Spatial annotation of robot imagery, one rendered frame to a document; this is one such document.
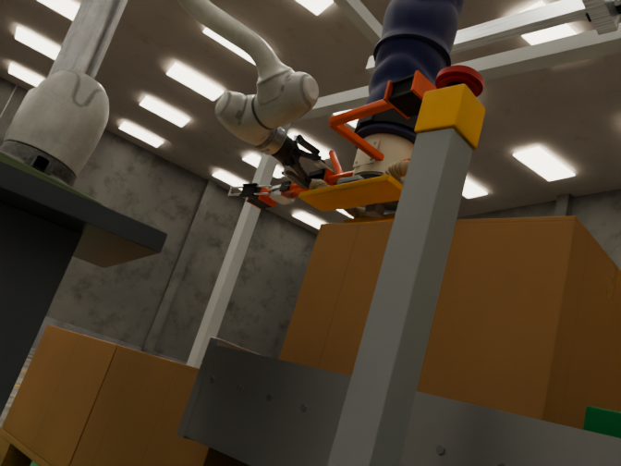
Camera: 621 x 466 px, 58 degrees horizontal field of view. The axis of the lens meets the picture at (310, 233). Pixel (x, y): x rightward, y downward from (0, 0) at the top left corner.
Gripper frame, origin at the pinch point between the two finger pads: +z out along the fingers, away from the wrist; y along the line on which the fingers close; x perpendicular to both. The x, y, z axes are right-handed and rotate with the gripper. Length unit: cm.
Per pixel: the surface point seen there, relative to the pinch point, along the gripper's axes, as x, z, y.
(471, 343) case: 73, -20, 50
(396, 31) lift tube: 23.1, -9.3, -41.2
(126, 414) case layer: -28, -18, 83
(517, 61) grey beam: -48, 180, -190
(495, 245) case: 73, -20, 31
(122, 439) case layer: -25, -18, 90
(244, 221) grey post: -286, 180, -76
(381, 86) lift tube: 22.0, -8.0, -23.1
